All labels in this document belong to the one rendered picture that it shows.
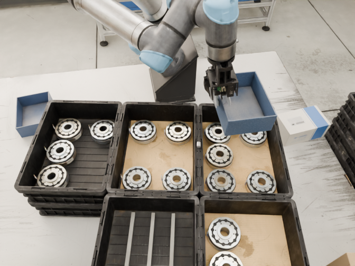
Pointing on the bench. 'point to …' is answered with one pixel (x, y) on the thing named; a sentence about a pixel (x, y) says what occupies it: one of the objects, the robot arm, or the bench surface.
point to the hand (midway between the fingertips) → (219, 100)
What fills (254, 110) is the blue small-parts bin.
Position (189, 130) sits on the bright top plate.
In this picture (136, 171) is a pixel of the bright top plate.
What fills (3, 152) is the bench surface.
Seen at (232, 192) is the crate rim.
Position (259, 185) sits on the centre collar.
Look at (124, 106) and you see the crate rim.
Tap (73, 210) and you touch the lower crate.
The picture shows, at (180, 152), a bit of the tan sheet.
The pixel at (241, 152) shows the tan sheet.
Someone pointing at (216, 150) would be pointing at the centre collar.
